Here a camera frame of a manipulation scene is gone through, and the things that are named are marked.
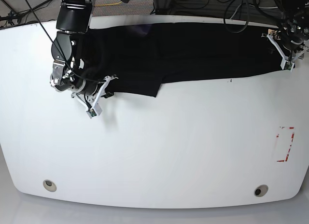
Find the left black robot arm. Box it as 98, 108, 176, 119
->
274, 0, 309, 52

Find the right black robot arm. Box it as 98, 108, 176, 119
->
50, 0, 112, 107

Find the table cable grommet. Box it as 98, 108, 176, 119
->
43, 180, 56, 192
254, 184, 268, 197

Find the right table cable grommet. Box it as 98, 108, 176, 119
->
254, 184, 268, 197

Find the black T-shirt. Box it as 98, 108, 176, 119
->
78, 23, 281, 97

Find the left table cable grommet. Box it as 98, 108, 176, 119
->
43, 180, 56, 192

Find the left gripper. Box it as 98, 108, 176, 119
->
275, 28, 309, 57

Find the red tape rectangle marking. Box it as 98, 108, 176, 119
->
273, 126, 295, 162

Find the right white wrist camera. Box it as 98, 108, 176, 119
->
71, 74, 119, 119

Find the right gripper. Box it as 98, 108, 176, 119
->
71, 78, 114, 106

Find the yellow cable on floor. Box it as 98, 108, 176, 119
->
93, 0, 123, 8

